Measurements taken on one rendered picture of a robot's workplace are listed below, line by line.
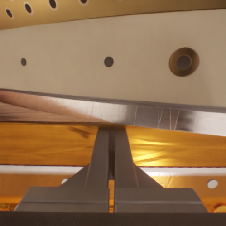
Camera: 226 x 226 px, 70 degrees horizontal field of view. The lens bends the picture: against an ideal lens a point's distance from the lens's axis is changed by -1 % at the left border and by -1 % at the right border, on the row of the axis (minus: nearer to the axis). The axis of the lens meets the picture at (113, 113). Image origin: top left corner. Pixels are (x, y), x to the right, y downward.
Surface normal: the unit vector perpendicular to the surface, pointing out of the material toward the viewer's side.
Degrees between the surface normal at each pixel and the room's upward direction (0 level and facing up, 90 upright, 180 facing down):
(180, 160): 90
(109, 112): 90
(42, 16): 62
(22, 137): 90
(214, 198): 92
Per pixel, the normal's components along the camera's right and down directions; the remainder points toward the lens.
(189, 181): 0.00, 0.27
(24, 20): -0.42, 0.66
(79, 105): -0.38, 0.25
